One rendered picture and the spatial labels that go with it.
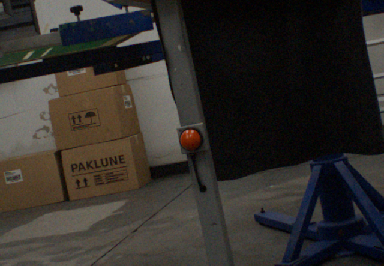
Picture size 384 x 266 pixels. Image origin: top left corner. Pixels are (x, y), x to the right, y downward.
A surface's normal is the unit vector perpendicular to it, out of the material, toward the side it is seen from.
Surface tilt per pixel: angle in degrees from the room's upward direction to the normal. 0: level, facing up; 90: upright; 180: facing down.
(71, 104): 89
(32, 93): 90
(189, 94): 90
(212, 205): 90
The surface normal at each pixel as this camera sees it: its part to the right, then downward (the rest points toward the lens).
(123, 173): -0.20, 0.09
